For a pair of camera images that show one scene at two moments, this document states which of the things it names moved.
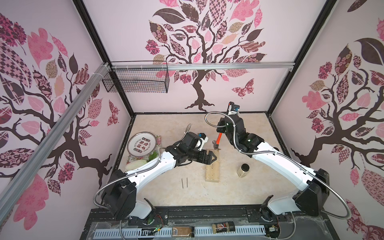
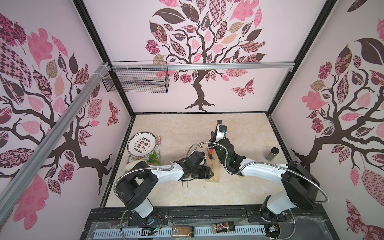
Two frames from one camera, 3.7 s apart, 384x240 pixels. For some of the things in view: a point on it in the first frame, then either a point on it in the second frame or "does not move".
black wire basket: x=151 y=76 does not move
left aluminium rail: x=12 y=192 does not move
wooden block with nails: x=212 y=174 does not move
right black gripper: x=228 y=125 -> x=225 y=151
